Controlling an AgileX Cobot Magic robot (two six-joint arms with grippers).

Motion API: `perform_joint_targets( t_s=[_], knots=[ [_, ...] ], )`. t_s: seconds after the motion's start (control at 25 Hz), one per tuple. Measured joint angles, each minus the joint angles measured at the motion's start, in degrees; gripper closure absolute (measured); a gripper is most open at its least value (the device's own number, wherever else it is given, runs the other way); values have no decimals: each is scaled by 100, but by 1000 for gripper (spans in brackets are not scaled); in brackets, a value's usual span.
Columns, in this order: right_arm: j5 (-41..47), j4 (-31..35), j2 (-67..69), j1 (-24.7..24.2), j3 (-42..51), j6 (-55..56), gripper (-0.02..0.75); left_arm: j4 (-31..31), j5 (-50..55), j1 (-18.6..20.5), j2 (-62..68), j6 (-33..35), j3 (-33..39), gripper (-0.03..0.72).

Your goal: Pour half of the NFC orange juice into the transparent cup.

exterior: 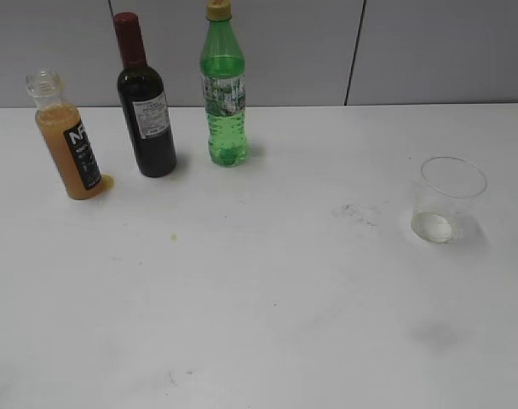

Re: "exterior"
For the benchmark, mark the transparent plastic cup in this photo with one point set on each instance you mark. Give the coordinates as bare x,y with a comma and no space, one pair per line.
447,190

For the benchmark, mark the NFC orange juice bottle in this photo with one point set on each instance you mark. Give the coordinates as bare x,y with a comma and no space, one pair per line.
65,136

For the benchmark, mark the green plastic soda bottle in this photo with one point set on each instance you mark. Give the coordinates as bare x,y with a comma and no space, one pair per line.
222,68

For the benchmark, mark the dark red wine bottle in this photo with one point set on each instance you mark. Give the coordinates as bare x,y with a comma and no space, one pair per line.
141,93

